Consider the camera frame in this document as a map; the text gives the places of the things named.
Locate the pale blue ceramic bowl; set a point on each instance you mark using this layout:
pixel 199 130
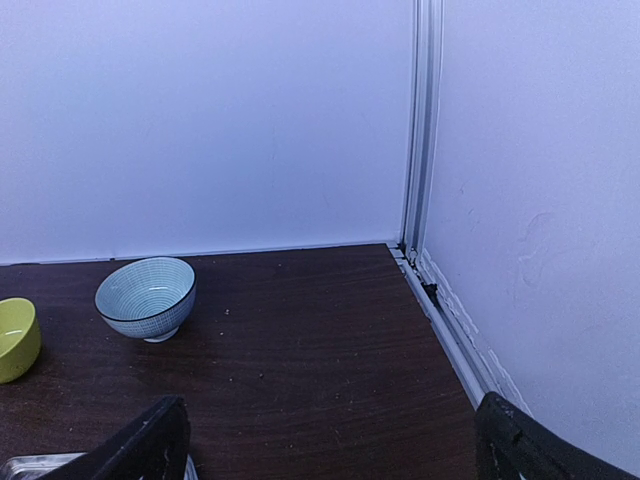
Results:
pixel 148 299

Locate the bear print tin lid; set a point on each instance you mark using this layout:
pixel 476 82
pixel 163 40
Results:
pixel 66 466

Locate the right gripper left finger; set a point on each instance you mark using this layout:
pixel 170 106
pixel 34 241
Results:
pixel 153 446

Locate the right side table rail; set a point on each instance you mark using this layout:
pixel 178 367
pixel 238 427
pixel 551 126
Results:
pixel 474 362

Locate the right aluminium frame post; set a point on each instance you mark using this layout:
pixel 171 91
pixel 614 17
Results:
pixel 427 53

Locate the lime green bowl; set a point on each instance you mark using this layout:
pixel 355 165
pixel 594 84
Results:
pixel 20 338

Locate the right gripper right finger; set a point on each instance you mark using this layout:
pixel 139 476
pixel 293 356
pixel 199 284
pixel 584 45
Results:
pixel 512 445

